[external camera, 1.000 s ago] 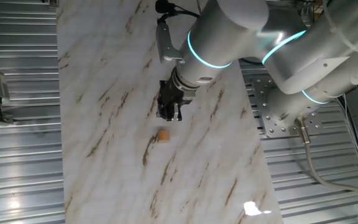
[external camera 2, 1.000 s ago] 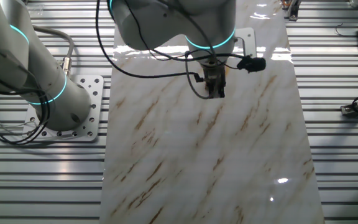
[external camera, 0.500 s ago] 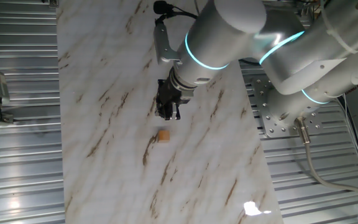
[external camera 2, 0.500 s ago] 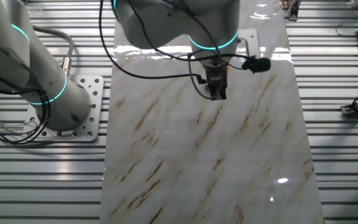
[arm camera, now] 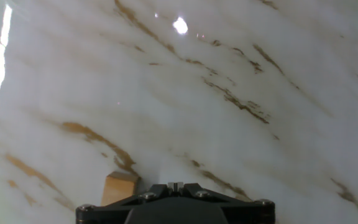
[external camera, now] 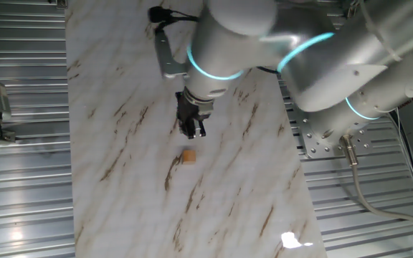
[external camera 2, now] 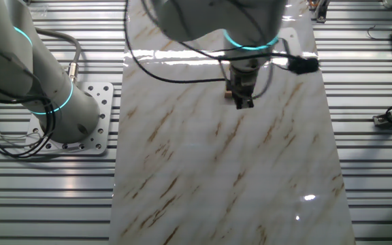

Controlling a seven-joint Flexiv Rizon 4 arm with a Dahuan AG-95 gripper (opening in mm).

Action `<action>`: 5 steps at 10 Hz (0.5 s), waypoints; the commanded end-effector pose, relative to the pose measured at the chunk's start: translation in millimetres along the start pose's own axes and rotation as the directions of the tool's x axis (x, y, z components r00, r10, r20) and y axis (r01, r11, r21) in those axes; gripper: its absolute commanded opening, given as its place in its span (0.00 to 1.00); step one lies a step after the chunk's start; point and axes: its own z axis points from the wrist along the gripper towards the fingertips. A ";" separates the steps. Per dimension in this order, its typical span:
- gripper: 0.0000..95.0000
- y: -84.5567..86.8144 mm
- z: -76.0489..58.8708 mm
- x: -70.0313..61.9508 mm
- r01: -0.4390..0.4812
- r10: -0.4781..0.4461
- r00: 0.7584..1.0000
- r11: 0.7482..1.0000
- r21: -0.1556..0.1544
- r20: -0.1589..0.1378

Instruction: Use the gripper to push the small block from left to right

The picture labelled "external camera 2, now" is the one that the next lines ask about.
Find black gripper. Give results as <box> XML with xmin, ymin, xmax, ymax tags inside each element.
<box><xmin>229</xmin><ymin>67</ymin><xmax>257</xmax><ymax>110</ymax></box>

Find white marble pattern mat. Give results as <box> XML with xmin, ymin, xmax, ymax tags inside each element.
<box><xmin>108</xmin><ymin>0</ymin><xmax>357</xmax><ymax>245</ymax></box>

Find thin black camera cable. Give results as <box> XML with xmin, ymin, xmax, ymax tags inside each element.
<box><xmin>141</xmin><ymin>0</ymin><xmax>292</xmax><ymax>71</ymax></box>

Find thick black gripper cable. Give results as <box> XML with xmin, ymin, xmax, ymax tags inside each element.
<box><xmin>123</xmin><ymin>0</ymin><xmax>231</xmax><ymax>84</ymax></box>

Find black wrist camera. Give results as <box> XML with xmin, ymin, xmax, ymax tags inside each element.
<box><xmin>286</xmin><ymin>56</ymin><xmax>320</xmax><ymax>76</ymax></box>

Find silver camera mounting bracket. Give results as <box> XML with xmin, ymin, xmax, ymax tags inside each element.
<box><xmin>277</xmin><ymin>27</ymin><xmax>301</xmax><ymax>61</ymax></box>

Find black metal clamp bracket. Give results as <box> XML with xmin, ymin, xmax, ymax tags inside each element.
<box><xmin>308</xmin><ymin>0</ymin><xmax>331</xmax><ymax>24</ymax></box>

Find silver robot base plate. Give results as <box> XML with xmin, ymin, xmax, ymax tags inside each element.
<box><xmin>24</xmin><ymin>81</ymin><xmax>114</xmax><ymax>156</ymax></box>

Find grey base cable with connector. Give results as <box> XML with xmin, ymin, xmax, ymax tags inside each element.
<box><xmin>35</xmin><ymin>28</ymin><xmax>82</xmax><ymax>83</ymax></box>

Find black base cable bundle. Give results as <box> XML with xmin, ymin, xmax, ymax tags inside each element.
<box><xmin>0</xmin><ymin>95</ymin><xmax>56</xmax><ymax>160</ymax></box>

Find thin white base wire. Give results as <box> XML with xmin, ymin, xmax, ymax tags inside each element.
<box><xmin>0</xmin><ymin>111</ymin><xmax>44</xmax><ymax>144</ymax></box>

